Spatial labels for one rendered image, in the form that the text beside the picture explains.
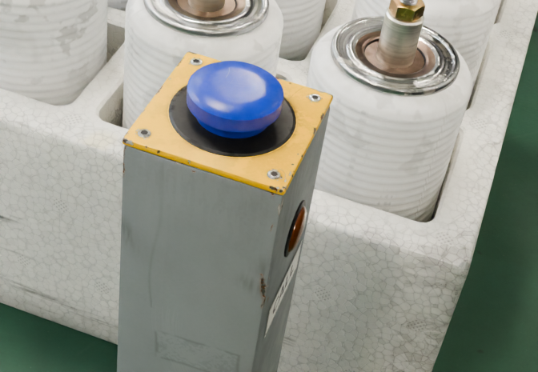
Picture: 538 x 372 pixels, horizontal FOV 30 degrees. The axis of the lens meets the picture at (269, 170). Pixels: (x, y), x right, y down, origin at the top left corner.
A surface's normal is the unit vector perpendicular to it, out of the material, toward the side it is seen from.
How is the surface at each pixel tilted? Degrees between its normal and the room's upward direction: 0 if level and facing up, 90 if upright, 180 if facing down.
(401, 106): 43
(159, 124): 0
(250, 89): 0
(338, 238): 90
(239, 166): 0
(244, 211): 90
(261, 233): 90
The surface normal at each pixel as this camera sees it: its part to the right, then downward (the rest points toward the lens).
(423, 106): 0.31, -0.11
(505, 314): 0.12, -0.74
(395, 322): -0.32, 0.60
